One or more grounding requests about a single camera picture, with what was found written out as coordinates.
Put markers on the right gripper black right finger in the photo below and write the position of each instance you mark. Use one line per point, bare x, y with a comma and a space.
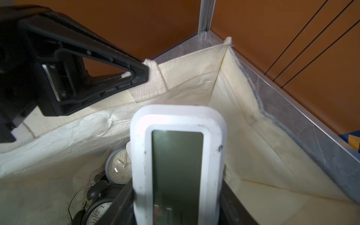
232, 211

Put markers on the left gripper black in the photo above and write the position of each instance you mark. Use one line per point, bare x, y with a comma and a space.
50, 61

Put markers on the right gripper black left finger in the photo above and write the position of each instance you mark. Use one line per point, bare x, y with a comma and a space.
121, 211

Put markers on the black round alarm clock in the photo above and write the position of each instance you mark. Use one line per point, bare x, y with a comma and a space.
102, 194

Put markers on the cream round alarm clock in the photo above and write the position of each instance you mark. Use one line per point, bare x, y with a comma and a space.
118, 167

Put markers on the cream canvas bag starry print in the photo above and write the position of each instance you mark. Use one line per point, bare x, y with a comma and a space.
284, 171

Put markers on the small white digital clock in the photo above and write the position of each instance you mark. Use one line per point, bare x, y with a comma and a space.
177, 155

